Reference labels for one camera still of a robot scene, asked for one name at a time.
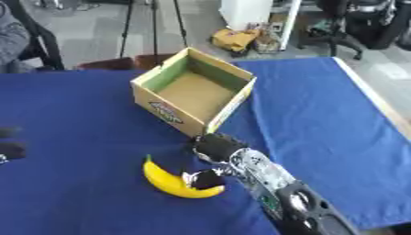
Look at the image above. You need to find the yellow bag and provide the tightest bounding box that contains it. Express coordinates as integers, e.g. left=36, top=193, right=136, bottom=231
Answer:
left=210, top=28, right=262, bottom=53

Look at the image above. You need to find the black tripod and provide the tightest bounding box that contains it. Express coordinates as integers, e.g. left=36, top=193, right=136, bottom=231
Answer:
left=117, top=0, right=190, bottom=66

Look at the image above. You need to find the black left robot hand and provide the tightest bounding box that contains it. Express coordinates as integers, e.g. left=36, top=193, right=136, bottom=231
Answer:
left=0, top=126, right=28, bottom=164

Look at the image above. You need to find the white cabinet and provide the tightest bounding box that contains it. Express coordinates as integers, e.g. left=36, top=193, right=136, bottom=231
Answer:
left=217, top=0, right=304, bottom=51

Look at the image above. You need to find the brown wooden stool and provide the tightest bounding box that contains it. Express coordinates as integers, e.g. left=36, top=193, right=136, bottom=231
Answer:
left=75, top=53, right=179, bottom=72

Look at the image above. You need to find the person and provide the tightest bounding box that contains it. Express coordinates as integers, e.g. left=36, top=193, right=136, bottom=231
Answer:
left=0, top=0, right=38, bottom=74

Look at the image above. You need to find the black office chair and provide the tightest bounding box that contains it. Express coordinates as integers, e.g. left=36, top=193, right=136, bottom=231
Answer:
left=295, top=0, right=411, bottom=61

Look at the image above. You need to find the tan cardboard box green inside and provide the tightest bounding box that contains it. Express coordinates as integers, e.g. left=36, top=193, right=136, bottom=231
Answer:
left=128, top=47, right=259, bottom=139

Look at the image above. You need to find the yellow toy banana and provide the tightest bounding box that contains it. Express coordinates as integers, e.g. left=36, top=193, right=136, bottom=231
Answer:
left=141, top=154, right=227, bottom=199

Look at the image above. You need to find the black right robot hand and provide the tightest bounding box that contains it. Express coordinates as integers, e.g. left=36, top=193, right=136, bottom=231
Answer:
left=181, top=132, right=250, bottom=191

